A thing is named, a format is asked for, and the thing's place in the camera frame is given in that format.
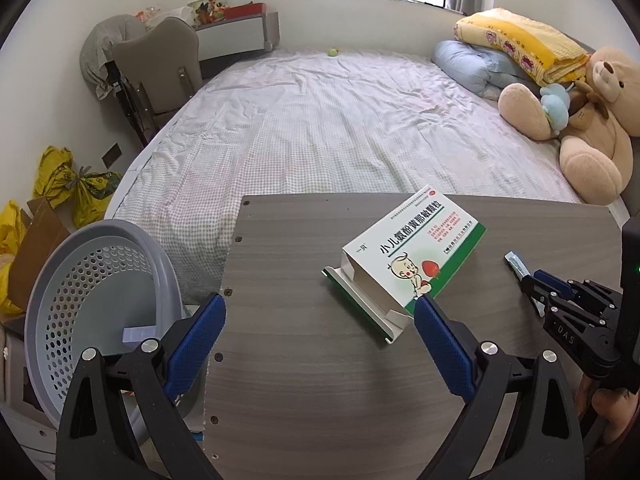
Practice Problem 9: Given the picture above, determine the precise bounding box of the grey bedside desk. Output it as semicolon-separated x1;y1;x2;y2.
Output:
192;11;281;78

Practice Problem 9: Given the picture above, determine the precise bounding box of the grey-brown chair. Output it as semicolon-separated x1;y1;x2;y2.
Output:
111;16;203;148

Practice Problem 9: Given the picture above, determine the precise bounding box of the grey perforated plastic basket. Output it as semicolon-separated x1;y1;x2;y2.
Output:
24;220;208;448

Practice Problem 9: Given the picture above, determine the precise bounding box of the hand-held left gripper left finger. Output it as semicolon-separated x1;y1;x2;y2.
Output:
55;292;228;480

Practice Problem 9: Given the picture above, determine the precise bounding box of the red box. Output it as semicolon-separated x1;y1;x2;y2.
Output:
225;3;266;20

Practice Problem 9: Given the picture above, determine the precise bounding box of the small blue plush toy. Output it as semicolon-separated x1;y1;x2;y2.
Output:
540;82;576;136

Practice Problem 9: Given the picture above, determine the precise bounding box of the small pale blue sachet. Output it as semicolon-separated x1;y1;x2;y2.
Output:
504;251;546;318

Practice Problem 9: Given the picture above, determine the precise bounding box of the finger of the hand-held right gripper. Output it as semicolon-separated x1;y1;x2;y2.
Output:
531;269;623;307
520;276;561;318

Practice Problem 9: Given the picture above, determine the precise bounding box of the yellow folded blanket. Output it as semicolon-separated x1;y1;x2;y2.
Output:
454;7;591;88

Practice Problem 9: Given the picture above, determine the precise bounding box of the white and orange bag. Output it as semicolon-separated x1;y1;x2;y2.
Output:
132;5;166;26

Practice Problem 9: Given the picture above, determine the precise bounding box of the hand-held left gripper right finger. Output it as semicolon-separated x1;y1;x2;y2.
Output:
412;295;586;480

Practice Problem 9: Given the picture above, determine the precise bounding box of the bed with checked sheet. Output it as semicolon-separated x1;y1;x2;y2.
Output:
112;47;631;306

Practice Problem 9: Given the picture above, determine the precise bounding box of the grey cloth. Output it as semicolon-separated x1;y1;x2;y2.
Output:
80;14;146;101

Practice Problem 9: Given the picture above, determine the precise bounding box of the beige teddy bear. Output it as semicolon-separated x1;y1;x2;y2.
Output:
498;46;640;206

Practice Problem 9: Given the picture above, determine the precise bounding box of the yellow plastic bag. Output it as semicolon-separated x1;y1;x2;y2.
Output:
0;200;28;316
34;146;76;211

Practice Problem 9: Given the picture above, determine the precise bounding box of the brown cardboard box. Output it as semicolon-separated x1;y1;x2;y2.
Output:
7;196;71;311

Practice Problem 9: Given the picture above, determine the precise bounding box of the person's right hand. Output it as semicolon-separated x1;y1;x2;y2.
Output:
575;375;640;453

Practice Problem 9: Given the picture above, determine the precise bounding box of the yellow green-printed sack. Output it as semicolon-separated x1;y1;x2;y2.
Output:
72;169;122;228

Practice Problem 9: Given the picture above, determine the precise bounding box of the light blue pillow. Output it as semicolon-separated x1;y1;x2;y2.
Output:
432;40;536;101

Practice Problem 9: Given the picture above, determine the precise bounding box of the white and green medicine box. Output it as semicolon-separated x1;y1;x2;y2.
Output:
322;190;487;347

